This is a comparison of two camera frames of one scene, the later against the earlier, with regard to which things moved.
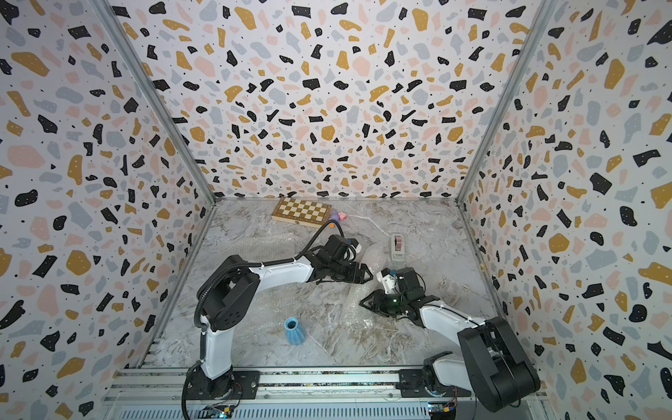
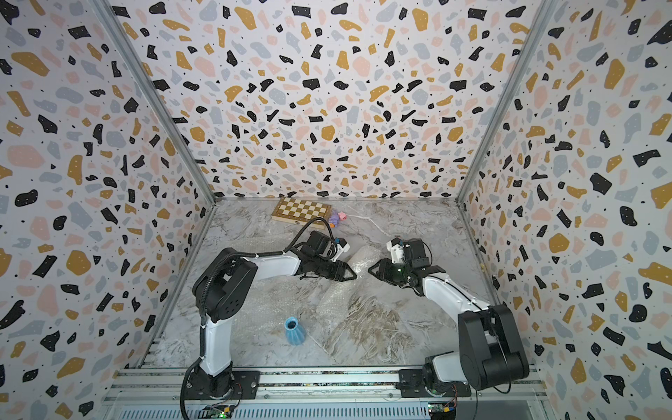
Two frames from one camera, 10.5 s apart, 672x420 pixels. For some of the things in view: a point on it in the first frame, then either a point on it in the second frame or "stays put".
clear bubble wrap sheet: [375, 258] to [334, 297]
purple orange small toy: [334, 215] stays put
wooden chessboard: [302, 212] stays put
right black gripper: [378, 301] to [382, 272]
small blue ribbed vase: [295, 332] stays put
